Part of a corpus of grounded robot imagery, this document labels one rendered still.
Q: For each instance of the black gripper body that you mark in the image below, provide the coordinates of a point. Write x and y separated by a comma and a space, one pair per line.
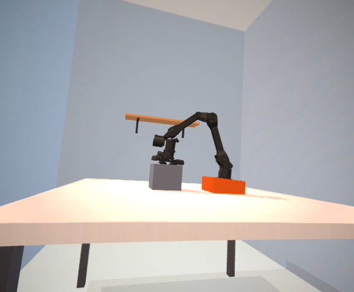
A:
168, 154

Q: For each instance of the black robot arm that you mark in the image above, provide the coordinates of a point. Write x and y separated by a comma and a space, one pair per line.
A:
212, 122

